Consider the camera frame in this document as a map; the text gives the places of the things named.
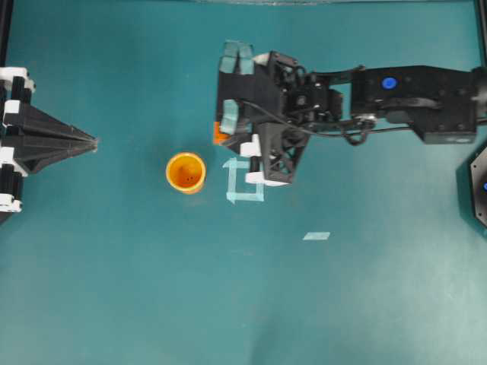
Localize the black frame post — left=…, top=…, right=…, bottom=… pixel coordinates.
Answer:
left=0, top=0, right=14, bottom=67
left=474, top=0, right=487, bottom=66

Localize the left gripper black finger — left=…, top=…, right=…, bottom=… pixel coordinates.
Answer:
left=2, top=103, right=98, bottom=144
left=1, top=135, right=98, bottom=176

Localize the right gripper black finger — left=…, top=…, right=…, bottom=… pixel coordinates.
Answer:
left=218, top=40, right=284, bottom=101
left=215, top=99, right=284, bottom=148

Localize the light blue tape square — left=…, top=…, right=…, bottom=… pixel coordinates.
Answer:
left=223, top=157, right=264, bottom=204

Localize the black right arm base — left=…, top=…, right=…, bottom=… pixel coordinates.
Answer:
left=456, top=141, right=486, bottom=235

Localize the black frame post left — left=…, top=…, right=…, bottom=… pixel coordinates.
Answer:
left=0, top=0, right=14, bottom=67

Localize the black frame post right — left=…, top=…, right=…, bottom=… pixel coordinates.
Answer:
left=474, top=0, right=487, bottom=66

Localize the small orange block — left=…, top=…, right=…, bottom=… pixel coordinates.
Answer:
left=212, top=121, right=231, bottom=145

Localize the orange yellow cup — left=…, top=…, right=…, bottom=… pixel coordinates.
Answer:
left=165, top=152, right=207, bottom=195

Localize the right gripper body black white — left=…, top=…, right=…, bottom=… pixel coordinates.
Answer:
left=251, top=55, right=345, bottom=186

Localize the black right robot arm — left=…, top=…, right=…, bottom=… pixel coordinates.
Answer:
left=213, top=41, right=486, bottom=186

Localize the light blue tape strip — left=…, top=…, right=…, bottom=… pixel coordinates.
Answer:
left=303, top=232, right=330, bottom=241

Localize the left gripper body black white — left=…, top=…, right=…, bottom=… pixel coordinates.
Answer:
left=1, top=67, right=36, bottom=223

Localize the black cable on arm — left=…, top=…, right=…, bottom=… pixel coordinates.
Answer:
left=239, top=99, right=418, bottom=148

